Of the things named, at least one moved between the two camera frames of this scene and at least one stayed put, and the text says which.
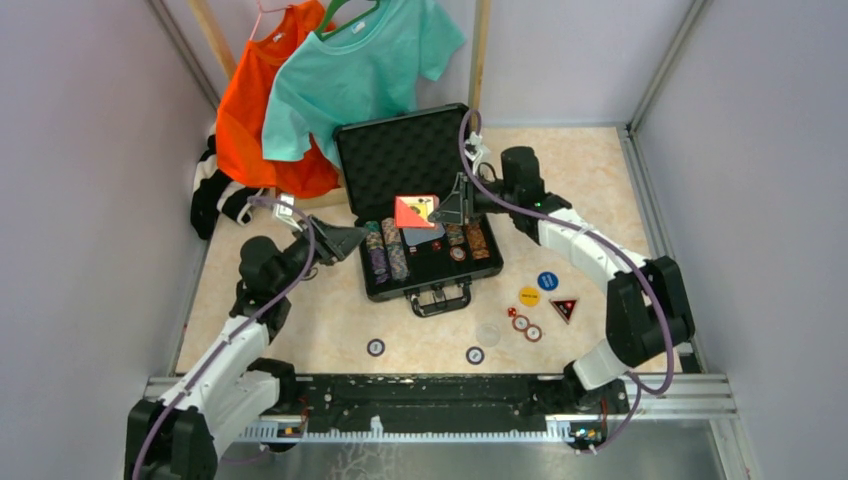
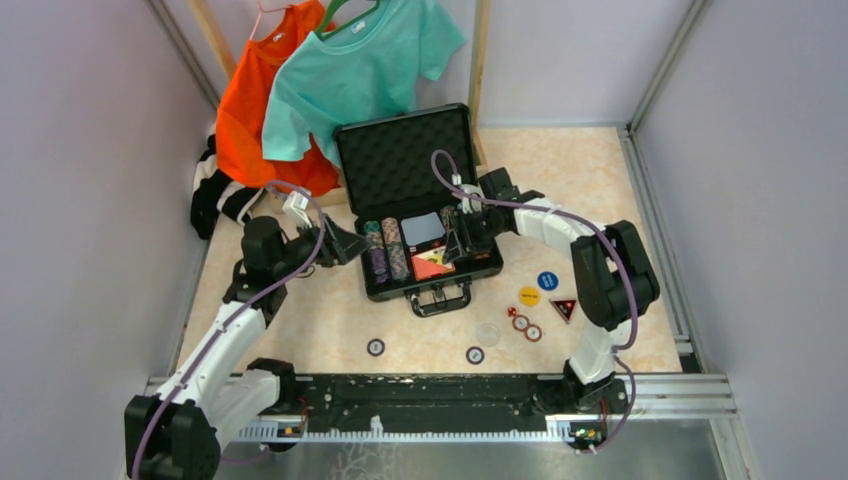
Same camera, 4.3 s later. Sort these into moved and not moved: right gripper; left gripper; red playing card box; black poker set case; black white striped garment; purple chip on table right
Moved: right gripper; red playing card box
Not moved: black poker set case; left gripper; black white striped garment; purple chip on table right
